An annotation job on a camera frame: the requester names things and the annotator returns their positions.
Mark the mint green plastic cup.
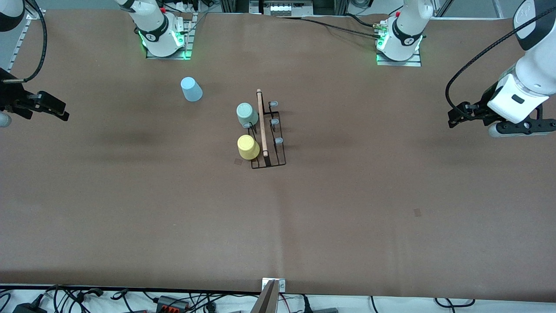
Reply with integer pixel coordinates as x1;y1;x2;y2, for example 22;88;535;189
236;103;259;128

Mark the black wire cup holder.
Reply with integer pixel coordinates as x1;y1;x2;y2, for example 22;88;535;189
243;88;287;169

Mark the yellow plastic cup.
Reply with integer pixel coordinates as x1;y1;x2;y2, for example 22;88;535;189
237;134;261;160

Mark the light blue plastic cup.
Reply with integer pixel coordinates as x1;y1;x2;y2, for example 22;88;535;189
180;77;203;102

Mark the white power strip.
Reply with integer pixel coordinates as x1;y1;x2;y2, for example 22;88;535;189
163;0;205;13

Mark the black power adapter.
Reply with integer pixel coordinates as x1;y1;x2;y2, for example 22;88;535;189
12;303;47;313

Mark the grey electronics box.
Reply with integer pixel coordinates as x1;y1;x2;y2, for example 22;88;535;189
261;0;314;16

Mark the black orange connector box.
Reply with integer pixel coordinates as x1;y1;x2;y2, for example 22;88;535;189
156;296;189;312

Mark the grey stand beam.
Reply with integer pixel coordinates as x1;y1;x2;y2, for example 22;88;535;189
251;280;280;313

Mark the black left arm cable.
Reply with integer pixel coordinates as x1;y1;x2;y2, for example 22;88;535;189
445;5;556;120

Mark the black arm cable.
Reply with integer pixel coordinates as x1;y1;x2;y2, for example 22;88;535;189
445;5;556;120
0;0;47;83

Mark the aluminium rail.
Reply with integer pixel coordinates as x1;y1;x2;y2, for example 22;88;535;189
8;9;46;72

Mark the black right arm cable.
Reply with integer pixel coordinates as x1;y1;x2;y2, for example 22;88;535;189
0;0;47;83

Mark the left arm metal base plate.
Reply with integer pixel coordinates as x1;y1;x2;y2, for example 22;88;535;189
376;43;422;67

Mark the short black table cable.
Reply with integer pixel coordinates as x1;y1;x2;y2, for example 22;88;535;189
344;12;377;28

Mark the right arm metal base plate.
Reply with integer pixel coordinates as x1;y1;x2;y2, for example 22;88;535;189
146;13;194;60

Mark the long black table cable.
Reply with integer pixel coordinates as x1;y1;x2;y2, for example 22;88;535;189
278;16;379;40

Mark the black cable loop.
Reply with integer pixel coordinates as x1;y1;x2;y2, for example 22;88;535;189
434;298;476;309

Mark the aluminium frame post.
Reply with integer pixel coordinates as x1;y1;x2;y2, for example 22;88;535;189
221;0;250;13

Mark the silver bracket plate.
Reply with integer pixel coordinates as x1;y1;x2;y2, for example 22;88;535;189
262;278;286;293

